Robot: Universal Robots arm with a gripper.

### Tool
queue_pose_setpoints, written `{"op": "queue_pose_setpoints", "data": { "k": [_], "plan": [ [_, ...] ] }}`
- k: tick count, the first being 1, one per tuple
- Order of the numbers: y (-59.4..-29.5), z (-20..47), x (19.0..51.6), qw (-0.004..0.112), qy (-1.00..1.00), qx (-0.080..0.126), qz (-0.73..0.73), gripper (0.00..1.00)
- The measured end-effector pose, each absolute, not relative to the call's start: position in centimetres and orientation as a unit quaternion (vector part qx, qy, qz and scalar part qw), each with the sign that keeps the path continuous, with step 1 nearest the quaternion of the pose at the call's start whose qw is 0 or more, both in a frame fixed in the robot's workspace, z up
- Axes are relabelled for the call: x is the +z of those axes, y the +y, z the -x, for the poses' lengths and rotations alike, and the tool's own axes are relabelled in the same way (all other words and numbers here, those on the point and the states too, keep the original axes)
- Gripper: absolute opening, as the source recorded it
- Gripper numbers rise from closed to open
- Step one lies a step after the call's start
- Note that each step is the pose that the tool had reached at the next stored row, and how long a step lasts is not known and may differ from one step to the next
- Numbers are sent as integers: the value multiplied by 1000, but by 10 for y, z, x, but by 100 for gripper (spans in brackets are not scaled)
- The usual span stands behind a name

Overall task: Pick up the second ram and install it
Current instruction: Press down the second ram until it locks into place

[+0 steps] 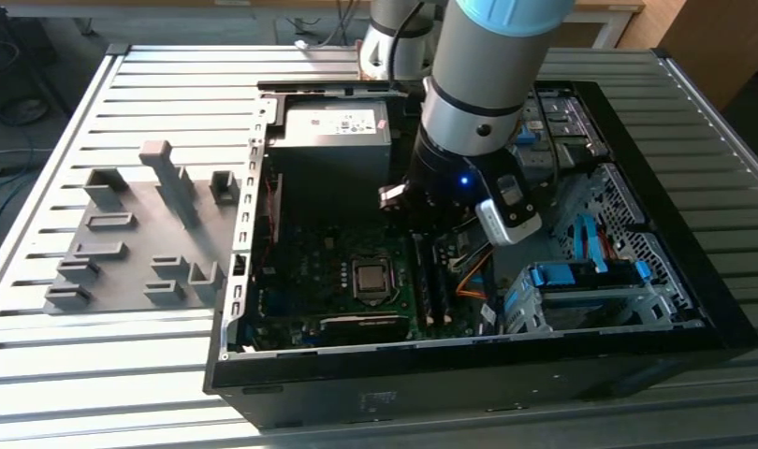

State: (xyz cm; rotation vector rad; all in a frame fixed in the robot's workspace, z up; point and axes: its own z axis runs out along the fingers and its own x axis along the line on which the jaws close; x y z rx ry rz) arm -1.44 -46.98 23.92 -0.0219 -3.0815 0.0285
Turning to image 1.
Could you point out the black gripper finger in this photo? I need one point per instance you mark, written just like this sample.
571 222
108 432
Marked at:
396 201
452 224

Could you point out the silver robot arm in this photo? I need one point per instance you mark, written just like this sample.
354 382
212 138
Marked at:
491 70

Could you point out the grey power supply unit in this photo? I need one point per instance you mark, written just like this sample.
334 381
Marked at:
328 163

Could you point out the tall grey drive cage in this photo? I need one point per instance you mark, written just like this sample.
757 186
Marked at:
538 161

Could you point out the silver CPU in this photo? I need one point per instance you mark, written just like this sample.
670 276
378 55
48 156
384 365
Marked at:
372 277

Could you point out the blue plastic latch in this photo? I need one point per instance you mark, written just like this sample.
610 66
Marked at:
513 299

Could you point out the blue carrier with disk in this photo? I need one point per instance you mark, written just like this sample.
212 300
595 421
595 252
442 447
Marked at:
559 273

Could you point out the black CPU socket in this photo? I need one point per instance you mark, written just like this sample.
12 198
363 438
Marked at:
374 296

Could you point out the green motherboard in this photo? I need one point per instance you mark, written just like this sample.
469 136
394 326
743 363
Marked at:
303 280

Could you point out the black graphics card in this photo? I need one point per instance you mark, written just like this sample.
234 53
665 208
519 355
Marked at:
366 329

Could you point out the low grey drive cage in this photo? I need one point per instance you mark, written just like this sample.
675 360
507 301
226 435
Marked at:
603 297

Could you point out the black PC case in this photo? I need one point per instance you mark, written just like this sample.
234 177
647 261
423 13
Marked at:
415 388

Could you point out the grey parts rack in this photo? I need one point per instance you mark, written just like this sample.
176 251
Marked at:
142 210

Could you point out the wooden cabinet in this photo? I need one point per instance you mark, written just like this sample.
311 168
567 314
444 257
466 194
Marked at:
715 47

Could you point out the dark wheeled cart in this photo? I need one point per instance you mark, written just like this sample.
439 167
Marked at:
25 110

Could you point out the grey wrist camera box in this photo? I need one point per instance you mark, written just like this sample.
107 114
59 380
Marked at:
503 229

